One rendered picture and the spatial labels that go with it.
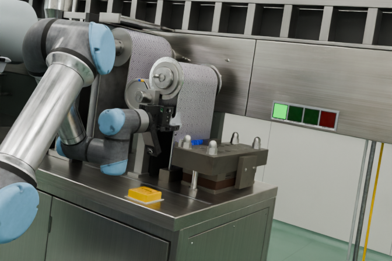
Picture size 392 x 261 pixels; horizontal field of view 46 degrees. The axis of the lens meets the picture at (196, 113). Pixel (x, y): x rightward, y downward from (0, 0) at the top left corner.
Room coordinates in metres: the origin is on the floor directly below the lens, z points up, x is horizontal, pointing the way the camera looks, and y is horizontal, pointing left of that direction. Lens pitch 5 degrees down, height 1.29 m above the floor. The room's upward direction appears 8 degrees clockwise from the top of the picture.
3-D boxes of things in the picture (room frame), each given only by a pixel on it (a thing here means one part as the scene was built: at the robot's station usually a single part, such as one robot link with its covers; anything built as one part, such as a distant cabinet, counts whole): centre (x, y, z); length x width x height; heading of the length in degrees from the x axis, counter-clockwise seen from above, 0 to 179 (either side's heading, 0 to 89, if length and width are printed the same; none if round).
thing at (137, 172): (1.61, 0.17, 1.05); 0.06 x 0.05 x 0.31; 146
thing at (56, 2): (2.11, 0.66, 1.50); 0.14 x 0.14 x 0.06
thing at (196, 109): (1.69, 0.00, 1.12); 0.23 x 0.01 x 0.18; 146
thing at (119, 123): (1.36, 0.22, 1.11); 0.11 x 0.08 x 0.09; 147
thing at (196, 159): (1.66, -0.12, 1.00); 0.40 x 0.16 x 0.06; 146
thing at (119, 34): (1.87, 0.26, 1.33); 0.25 x 0.14 x 0.14; 146
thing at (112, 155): (1.37, 0.24, 1.01); 0.11 x 0.08 x 0.11; 74
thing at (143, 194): (1.34, 0.12, 0.91); 0.07 x 0.07 x 0.02; 56
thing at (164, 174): (1.69, 0.00, 0.92); 0.28 x 0.04 x 0.04; 146
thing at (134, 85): (1.79, 0.15, 1.17); 0.26 x 0.12 x 0.12; 146
